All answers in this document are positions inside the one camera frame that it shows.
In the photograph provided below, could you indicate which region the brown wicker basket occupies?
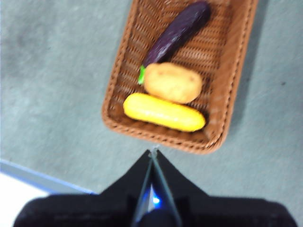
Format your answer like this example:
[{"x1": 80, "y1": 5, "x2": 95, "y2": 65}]
[{"x1": 101, "y1": 0, "x2": 260, "y2": 156}]

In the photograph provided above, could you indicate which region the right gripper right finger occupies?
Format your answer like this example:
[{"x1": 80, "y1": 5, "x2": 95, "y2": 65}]
[{"x1": 151, "y1": 148, "x2": 299, "y2": 227}]

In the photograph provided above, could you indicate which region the yellow corn cob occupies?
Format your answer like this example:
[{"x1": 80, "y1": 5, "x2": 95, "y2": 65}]
[{"x1": 123, "y1": 92, "x2": 206, "y2": 132}]

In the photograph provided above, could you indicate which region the purple eggplant with green stem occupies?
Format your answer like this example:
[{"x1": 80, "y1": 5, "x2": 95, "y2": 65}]
[{"x1": 138, "y1": 0, "x2": 211, "y2": 85}]

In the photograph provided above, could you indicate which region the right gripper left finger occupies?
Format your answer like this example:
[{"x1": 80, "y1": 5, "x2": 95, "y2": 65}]
[{"x1": 13, "y1": 148, "x2": 154, "y2": 227}]

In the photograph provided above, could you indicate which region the brown potato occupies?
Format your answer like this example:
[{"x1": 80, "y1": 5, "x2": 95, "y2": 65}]
[{"x1": 143, "y1": 62, "x2": 204, "y2": 104}]

